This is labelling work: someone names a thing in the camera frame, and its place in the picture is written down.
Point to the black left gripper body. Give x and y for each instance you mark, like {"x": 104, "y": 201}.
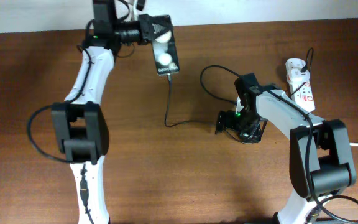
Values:
{"x": 143, "y": 36}

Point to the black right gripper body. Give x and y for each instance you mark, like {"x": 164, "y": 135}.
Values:
{"x": 245, "y": 124}

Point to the black smartphone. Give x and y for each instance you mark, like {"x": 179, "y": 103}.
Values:
{"x": 165, "y": 54}

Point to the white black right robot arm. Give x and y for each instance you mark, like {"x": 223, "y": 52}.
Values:
{"x": 321, "y": 165}

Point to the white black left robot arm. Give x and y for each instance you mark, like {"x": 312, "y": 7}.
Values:
{"x": 80, "y": 127}

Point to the white charger plug adapter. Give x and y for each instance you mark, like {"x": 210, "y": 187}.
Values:
{"x": 297, "y": 76}

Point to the white power strip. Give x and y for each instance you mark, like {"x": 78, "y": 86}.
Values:
{"x": 300, "y": 93}

